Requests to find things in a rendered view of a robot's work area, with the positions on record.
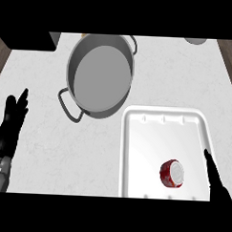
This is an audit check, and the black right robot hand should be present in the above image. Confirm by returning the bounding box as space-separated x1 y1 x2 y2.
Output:
201 148 232 203

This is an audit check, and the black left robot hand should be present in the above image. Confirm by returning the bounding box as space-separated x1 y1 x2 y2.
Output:
0 86 31 168

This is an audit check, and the red can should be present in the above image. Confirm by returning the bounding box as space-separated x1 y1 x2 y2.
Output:
158 158 186 190

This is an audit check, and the white plastic tray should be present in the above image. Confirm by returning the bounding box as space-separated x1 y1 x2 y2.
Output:
118 104 215 202

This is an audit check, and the grey metal pot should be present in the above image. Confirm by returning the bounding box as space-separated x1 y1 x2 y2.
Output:
56 32 138 126

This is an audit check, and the black appliance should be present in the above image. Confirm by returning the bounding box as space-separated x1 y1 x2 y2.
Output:
0 29 62 53

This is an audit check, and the pale grey round object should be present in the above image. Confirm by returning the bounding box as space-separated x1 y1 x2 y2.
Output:
183 37 208 47

